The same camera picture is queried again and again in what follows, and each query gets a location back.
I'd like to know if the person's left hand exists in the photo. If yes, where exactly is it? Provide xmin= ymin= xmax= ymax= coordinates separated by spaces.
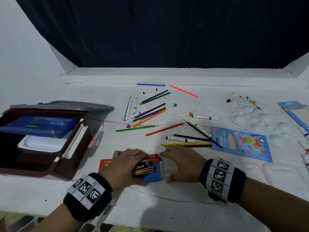
xmin=99 ymin=148 xmax=149 ymax=191

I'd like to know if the person's right hand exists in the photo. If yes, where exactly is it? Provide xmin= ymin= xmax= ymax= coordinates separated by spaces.
xmin=159 ymin=145 xmax=208 ymax=184

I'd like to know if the red and blue pencil box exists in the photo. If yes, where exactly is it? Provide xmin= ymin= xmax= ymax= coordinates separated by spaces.
xmin=98 ymin=154 xmax=163 ymax=183

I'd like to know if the person's left forearm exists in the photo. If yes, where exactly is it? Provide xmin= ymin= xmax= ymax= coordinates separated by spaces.
xmin=30 ymin=203 xmax=84 ymax=232

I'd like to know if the person's right forearm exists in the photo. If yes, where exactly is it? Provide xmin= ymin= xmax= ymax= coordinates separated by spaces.
xmin=238 ymin=176 xmax=309 ymax=232

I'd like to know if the white marker blue band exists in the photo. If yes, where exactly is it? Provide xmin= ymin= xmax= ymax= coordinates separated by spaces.
xmin=166 ymin=136 xmax=196 ymax=143

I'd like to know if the black pencil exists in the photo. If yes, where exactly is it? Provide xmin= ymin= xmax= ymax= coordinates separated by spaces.
xmin=165 ymin=144 xmax=212 ymax=148
xmin=181 ymin=117 xmax=224 ymax=149
xmin=134 ymin=103 xmax=166 ymax=119
xmin=139 ymin=90 xmax=169 ymax=105

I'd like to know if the dark brown pencil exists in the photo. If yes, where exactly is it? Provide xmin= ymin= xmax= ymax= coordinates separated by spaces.
xmin=172 ymin=134 xmax=212 ymax=142

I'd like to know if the red pencil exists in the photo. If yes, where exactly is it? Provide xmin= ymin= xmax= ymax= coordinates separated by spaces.
xmin=145 ymin=122 xmax=185 ymax=137

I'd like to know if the black wristband with marker tags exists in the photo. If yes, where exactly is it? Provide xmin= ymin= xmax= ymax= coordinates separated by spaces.
xmin=199 ymin=157 xmax=247 ymax=204
xmin=63 ymin=173 xmax=113 ymax=222

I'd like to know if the white marker green band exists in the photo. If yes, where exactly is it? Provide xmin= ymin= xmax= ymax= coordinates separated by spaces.
xmin=192 ymin=115 xmax=219 ymax=121
xmin=188 ymin=119 xmax=213 ymax=139

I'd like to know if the white marker red cap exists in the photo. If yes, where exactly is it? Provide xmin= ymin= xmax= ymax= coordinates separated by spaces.
xmin=126 ymin=120 xmax=142 ymax=129

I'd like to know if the orange pencil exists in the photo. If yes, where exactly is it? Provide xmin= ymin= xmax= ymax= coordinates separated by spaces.
xmin=133 ymin=109 xmax=167 ymax=128

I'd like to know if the white marker blue cap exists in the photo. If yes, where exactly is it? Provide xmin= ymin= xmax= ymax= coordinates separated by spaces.
xmin=124 ymin=109 xmax=147 ymax=122

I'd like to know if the light blue pencil box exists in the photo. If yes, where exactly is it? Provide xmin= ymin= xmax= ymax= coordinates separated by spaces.
xmin=211 ymin=126 xmax=273 ymax=163

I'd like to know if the dark green pencil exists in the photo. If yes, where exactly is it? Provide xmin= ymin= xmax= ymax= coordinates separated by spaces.
xmin=141 ymin=92 xmax=171 ymax=104

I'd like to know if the neon pink pencil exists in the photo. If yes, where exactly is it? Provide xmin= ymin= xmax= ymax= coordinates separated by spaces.
xmin=169 ymin=85 xmax=198 ymax=98

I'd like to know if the white marker black cap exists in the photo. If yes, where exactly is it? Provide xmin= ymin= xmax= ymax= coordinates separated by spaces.
xmin=142 ymin=88 xmax=163 ymax=95

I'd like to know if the brown storage box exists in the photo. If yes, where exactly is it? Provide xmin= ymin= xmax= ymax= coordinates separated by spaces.
xmin=0 ymin=108 xmax=93 ymax=178

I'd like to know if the white plastic tray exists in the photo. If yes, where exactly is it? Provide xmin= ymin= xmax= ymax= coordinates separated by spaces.
xmin=17 ymin=131 xmax=73 ymax=153

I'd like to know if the white paint palette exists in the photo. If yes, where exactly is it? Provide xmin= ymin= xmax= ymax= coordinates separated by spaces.
xmin=230 ymin=103 xmax=294 ymax=148

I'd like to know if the grey box lid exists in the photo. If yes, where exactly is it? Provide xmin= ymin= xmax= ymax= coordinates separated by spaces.
xmin=10 ymin=101 xmax=114 ymax=111

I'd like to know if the clear plastic tray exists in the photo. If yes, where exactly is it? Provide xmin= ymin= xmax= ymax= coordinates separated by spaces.
xmin=241 ymin=161 xmax=309 ymax=192

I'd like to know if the blue zip pouch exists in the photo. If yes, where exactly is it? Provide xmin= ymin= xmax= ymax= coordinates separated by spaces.
xmin=0 ymin=116 xmax=80 ymax=139

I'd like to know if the blue card packaging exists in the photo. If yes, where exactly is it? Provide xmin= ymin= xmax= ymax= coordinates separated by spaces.
xmin=277 ymin=101 xmax=309 ymax=133

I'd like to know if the dark blue curtain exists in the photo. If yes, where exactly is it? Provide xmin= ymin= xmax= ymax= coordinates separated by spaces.
xmin=14 ymin=0 xmax=309 ymax=69

